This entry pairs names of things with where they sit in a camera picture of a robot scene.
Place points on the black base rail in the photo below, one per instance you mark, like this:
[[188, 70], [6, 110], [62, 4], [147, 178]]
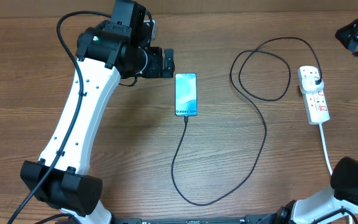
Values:
[[191, 220]]

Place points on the white charger plug adapter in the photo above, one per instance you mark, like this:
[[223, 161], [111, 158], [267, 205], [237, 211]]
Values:
[[309, 85]]

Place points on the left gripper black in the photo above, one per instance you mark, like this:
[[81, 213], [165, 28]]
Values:
[[155, 69]]

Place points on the blue Galaxy smartphone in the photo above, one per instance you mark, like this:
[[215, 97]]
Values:
[[186, 100]]

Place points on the white power strip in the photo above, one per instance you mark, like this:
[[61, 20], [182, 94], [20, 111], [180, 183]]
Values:
[[315, 103]]

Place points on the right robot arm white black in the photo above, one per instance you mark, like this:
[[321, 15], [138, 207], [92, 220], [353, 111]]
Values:
[[340, 198]]

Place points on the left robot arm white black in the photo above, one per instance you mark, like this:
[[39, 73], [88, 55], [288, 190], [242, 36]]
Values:
[[118, 48]]

